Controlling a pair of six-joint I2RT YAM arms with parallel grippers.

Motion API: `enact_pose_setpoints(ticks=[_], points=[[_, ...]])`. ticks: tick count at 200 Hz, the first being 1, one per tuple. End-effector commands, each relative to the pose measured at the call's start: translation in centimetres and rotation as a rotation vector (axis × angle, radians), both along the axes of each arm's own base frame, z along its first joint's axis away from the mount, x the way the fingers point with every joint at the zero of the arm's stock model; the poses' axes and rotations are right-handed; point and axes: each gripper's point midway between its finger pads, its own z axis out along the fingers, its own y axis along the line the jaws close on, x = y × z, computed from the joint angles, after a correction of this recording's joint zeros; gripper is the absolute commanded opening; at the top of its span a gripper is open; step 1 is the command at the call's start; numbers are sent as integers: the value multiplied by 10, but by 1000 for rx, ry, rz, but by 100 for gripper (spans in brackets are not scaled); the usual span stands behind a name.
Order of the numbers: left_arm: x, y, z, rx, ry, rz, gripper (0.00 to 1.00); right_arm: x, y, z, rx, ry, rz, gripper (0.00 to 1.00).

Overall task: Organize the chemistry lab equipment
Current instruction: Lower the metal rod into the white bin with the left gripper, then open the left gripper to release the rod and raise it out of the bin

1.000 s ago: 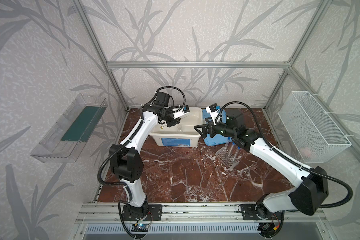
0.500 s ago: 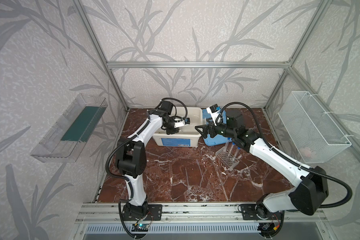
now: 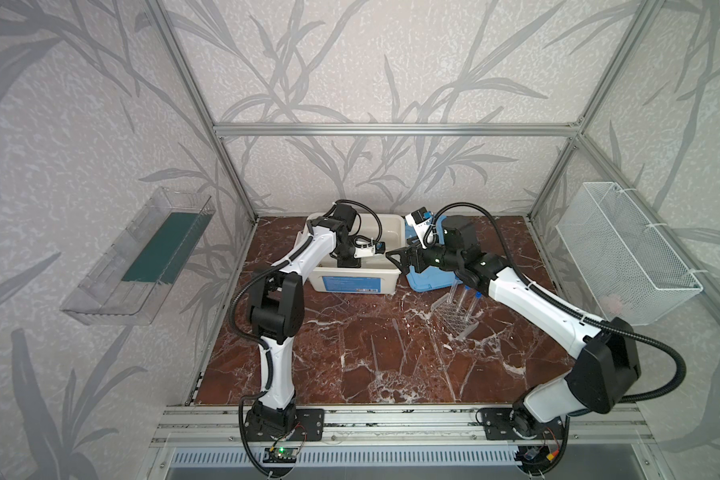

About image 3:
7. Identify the blue capped test tube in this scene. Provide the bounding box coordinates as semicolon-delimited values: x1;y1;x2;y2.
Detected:
456;286;470;312
464;292;482;321
447;281;459;304

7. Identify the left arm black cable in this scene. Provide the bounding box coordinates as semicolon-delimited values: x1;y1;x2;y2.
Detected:
226;198;385;475

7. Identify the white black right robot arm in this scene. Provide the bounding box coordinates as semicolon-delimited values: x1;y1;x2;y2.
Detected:
386;208;640;437

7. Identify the white wire mesh basket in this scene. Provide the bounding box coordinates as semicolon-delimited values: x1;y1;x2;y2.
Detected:
556;182;703;326

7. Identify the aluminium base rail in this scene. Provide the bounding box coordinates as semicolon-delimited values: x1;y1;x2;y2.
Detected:
150;404;656;448

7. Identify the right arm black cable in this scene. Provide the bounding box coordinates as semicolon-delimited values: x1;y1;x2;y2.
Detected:
422;201;688;404

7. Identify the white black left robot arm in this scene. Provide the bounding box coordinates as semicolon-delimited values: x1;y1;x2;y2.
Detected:
241;199;385;431

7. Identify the clear acrylic test tube rack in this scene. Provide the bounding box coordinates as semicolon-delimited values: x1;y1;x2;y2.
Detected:
430;295;479;340

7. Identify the clear acrylic wall shelf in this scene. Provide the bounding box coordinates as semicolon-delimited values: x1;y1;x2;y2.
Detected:
60;187;216;326

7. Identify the blue plastic bin lid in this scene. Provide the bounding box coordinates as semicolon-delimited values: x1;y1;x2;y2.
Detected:
405;217;461;292

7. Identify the white plastic storage bin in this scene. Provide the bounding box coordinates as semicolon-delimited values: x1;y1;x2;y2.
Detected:
308;214;406;295

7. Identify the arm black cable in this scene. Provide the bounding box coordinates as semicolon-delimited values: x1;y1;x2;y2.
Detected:
422;201;688;404
226;198;385;475

